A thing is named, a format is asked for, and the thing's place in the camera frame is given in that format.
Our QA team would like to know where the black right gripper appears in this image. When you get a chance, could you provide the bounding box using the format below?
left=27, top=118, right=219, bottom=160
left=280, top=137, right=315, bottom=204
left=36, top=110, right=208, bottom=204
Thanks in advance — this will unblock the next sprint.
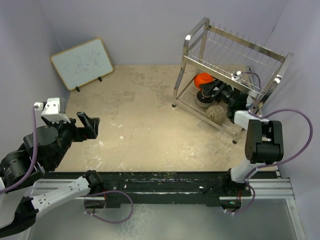
left=198, top=76, right=235, bottom=107

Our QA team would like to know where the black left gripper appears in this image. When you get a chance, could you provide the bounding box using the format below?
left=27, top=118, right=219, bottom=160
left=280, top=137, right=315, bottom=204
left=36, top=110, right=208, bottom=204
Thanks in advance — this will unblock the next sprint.
left=42, top=110, right=100, bottom=168

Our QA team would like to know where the beige bowl with dark rim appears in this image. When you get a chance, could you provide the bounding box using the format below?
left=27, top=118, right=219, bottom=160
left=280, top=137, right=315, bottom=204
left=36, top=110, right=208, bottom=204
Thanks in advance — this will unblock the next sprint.
left=194, top=90, right=215, bottom=109

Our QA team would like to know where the orange bowl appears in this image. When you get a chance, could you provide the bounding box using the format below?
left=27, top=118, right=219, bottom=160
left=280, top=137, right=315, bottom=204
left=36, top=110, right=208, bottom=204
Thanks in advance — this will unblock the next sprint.
left=193, top=72, right=214, bottom=89

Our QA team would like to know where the black glossy bowl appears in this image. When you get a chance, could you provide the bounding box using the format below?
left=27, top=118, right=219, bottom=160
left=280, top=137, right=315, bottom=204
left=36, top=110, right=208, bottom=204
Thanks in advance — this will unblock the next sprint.
left=205, top=105, right=226, bottom=125

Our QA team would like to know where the blue floral white bowl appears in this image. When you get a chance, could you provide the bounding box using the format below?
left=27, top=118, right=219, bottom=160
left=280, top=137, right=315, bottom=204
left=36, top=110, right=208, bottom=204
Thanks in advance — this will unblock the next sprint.
left=245, top=95, right=253, bottom=109

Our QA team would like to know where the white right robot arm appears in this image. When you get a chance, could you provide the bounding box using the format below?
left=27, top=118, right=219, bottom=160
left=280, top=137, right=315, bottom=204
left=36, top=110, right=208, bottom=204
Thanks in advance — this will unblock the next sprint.
left=196, top=79, right=284, bottom=196

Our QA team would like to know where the stainless steel dish rack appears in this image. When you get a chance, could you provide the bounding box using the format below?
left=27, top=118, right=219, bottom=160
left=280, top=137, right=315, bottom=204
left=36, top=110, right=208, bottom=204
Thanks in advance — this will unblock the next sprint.
left=172, top=17, right=294, bottom=144

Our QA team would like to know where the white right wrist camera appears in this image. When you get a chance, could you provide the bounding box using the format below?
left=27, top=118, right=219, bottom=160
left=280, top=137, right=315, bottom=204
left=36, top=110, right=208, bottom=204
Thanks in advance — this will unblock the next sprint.
left=231, top=70, right=242, bottom=82

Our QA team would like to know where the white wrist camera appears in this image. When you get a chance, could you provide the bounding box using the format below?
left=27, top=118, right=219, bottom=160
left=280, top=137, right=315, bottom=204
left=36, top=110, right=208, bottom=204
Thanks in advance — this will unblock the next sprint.
left=231, top=70, right=242, bottom=82
left=34, top=97, right=71, bottom=123

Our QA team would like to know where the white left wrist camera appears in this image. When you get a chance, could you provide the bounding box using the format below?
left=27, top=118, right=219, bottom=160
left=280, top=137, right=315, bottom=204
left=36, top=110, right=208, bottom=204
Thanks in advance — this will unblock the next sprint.
left=34, top=97, right=71, bottom=123

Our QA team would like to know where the small whiteboard with wooden frame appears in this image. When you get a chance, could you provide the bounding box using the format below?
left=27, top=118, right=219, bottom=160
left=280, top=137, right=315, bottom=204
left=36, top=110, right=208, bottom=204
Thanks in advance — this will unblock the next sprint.
left=50, top=38, right=114, bottom=91

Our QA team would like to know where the black table edge rail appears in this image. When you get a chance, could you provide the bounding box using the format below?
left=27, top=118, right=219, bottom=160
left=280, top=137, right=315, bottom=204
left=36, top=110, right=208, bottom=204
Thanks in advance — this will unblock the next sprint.
left=43, top=170, right=278, bottom=208

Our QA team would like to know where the aluminium frame rail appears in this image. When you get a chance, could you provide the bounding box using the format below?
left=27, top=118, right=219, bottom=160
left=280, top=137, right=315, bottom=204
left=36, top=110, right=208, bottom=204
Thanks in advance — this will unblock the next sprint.
left=31, top=179, right=295, bottom=199

